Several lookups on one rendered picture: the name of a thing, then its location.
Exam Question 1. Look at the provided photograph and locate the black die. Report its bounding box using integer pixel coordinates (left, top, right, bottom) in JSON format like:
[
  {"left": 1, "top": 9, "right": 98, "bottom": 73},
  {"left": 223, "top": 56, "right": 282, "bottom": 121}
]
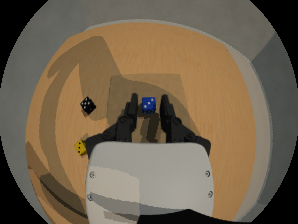
[{"left": 80, "top": 97, "right": 96, "bottom": 114}]

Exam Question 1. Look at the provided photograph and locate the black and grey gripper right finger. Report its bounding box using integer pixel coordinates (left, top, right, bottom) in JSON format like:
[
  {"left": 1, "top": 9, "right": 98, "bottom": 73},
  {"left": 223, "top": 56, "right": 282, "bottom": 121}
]
[{"left": 159, "top": 94, "right": 211, "bottom": 157}]

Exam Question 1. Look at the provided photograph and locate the blue die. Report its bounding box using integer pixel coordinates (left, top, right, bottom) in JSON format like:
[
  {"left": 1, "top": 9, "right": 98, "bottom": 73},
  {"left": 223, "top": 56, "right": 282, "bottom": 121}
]
[{"left": 142, "top": 97, "right": 156, "bottom": 114}]

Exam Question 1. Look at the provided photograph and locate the yellow die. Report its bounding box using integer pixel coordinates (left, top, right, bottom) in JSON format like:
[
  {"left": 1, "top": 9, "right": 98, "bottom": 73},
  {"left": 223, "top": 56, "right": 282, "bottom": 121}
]
[{"left": 74, "top": 140, "right": 87, "bottom": 155}]

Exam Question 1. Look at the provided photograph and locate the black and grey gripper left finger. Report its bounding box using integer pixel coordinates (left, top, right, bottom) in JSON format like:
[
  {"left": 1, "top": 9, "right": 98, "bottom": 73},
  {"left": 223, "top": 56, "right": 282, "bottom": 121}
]
[{"left": 85, "top": 93, "right": 138, "bottom": 159}]

